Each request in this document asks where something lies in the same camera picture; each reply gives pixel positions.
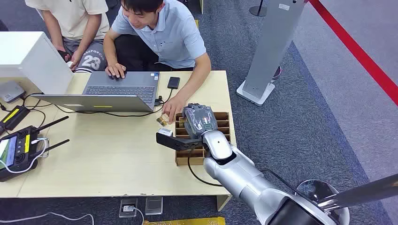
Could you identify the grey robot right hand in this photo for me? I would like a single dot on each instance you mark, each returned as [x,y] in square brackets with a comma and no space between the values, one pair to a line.
[199,119]

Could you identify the white box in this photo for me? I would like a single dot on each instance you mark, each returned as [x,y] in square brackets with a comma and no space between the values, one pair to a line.
[28,59]

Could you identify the grey floor socket plate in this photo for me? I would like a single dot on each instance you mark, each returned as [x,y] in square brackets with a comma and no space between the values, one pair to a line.
[154,205]

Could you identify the black device with yellow label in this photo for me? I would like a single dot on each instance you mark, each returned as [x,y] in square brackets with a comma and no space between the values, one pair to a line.
[14,117]

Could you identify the red barrier belt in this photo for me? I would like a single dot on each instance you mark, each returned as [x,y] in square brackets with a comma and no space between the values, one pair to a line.
[357,52]

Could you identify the black stanchion base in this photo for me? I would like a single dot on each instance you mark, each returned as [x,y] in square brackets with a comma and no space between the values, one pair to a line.
[258,11]

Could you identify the grey open laptop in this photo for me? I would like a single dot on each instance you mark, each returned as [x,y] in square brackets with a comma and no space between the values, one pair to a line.
[118,91]

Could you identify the floor socket with plug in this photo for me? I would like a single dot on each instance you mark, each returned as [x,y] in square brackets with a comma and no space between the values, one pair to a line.
[128,207]

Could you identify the wooden slotted card holder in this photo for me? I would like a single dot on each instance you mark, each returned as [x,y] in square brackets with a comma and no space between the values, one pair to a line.
[189,156]

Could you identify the person's left hand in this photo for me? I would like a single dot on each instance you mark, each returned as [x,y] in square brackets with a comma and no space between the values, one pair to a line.
[173,107]

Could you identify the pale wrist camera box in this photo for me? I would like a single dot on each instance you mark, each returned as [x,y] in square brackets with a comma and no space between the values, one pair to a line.
[165,132]

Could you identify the grey kiosk stand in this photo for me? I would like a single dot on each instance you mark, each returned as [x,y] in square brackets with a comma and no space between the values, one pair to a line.
[270,46]

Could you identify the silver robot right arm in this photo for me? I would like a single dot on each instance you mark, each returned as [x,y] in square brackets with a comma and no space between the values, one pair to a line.
[239,177]

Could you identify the person in light blue shirt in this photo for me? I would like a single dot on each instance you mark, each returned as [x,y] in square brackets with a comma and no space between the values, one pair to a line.
[168,34]

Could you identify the person in cream shirt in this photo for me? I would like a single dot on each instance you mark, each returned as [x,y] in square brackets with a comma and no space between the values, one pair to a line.
[74,28]

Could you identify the yellow floor strip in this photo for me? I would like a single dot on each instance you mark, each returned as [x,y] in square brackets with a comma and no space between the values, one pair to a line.
[186,221]

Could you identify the grey flat router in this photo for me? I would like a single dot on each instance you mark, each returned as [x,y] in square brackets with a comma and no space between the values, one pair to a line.
[11,91]

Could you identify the black remote controller with antennas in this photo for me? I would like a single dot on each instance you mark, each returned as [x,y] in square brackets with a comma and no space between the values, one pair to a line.
[18,152]

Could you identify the black external drive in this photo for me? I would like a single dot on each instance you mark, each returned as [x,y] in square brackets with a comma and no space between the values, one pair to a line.
[173,83]

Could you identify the patterned gold card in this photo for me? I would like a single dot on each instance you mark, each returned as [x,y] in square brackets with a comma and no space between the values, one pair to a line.
[163,120]

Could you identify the person's right hand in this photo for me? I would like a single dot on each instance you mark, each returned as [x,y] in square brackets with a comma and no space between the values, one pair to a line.
[115,70]

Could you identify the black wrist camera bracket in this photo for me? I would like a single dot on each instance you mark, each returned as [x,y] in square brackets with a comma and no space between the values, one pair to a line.
[177,143]

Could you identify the chrome stanchion with dome base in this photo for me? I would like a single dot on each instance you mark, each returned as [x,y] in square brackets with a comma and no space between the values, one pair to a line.
[367,189]

